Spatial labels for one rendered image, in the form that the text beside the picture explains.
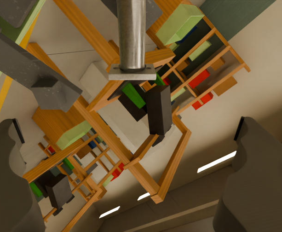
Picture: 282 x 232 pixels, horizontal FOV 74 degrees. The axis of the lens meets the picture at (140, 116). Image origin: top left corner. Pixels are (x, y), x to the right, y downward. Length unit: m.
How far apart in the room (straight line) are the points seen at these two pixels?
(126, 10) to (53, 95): 0.14
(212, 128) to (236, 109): 0.99
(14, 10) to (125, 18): 0.14
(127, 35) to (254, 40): 5.99
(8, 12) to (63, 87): 0.11
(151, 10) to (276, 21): 6.00
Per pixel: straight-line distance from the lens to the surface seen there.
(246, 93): 6.37
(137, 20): 0.21
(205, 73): 5.72
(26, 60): 0.28
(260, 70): 6.26
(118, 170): 6.17
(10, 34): 0.45
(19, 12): 0.29
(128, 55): 0.22
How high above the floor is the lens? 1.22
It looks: level
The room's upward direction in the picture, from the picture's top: 140 degrees clockwise
